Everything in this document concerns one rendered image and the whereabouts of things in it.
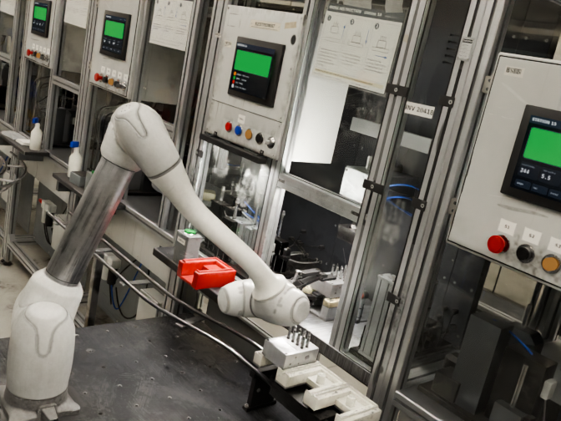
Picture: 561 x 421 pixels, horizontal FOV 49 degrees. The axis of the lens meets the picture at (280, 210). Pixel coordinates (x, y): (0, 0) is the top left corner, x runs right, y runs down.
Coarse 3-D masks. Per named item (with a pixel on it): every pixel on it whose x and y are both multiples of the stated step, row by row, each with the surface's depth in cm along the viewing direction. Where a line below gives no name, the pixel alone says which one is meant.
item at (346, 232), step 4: (340, 224) 204; (344, 224) 205; (348, 224) 206; (352, 224) 202; (356, 224) 202; (340, 228) 203; (344, 228) 202; (348, 228) 201; (352, 228) 202; (336, 232) 205; (340, 232) 203; (344, 232) 202; (348, 232) 201; (352, 232) 199; (336, 236) 205; (340, 236) 203; (344, 236) 202; (348, 236) 201; (352, 236) 199; (344, 240) 202; (348, 240) 201; (352, 240) 199; (352, 244) 199
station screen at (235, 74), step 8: (240, 48) 209; (248, 48) 205; (256, 48) 202; (264, 48) 199; (272, 56) 196; (232, 72) 212; (240, 72) 209; (248, 72) 206; (232, 80) 212; (240, 80) 209; (248, 80) 206; (256, 80) 202; (264, 80) 199; (232, 88) 212; (240, 88) 209; (248, 88) 206; (256, 88) 202; (264, 88) 199; (256, 96) 202; (264, 96) 199
